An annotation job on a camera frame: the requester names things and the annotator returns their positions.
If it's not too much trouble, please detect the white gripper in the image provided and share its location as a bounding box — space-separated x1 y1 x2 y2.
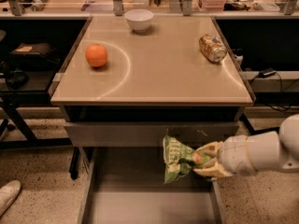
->
193 135 251 178

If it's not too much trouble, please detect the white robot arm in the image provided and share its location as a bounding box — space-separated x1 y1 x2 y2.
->
193 114 299 178

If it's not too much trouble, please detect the grey drawer cabinet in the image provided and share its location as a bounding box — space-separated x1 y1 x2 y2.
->
50 14 254 179

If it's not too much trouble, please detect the open middle drawer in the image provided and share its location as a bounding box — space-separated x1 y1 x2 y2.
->
77 147 227 224

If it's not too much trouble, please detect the white ceramic bowl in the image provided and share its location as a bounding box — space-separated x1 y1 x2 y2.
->
124 9 154 33

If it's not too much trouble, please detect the green jalapeno chip bag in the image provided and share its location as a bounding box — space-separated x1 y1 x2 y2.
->
163 135 211 183

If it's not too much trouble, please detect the closed top drawer front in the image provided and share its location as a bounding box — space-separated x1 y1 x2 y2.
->
64 122 239 147

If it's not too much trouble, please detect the black bag on shelf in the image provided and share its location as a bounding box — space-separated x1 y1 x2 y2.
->
9 43 55 61

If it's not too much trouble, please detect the black power adapter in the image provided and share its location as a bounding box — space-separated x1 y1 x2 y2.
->
258 68 277 78

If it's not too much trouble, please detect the orange fruit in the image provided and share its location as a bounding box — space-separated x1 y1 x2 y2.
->
85 44 107 67

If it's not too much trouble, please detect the white shoe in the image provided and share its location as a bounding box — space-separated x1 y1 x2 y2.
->
0 180 21 216

